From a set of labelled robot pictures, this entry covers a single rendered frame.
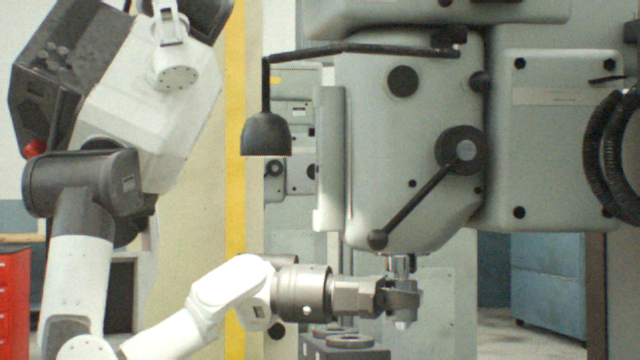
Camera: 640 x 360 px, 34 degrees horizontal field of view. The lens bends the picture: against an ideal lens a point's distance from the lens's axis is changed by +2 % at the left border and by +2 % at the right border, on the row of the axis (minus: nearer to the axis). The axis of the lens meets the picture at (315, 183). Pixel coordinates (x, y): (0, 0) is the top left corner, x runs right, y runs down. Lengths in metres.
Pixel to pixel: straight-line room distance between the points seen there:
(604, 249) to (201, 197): 1.70
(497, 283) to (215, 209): 8.36
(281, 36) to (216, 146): 7.58
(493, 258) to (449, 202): 9.90
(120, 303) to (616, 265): 0.92
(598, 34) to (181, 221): 1.91
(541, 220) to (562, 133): 0.12
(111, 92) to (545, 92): 0.68
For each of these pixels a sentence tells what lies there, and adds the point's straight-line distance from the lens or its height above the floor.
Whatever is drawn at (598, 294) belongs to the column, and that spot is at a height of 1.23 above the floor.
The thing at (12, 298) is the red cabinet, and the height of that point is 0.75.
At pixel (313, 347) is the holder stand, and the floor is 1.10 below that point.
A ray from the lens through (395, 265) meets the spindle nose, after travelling 1.48.
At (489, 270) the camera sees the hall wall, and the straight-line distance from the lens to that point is 11.32.
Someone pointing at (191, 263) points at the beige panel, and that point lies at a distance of 3.18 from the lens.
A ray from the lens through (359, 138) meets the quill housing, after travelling 1.41.
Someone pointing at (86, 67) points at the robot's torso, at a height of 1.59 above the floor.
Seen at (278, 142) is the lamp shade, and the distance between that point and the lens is 1.37.
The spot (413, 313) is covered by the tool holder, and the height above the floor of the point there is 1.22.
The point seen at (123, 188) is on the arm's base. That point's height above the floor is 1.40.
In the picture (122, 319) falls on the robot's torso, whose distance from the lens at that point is 2.03.
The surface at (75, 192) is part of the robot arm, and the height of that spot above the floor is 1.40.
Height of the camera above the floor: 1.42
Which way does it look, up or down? level
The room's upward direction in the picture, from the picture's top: straight up
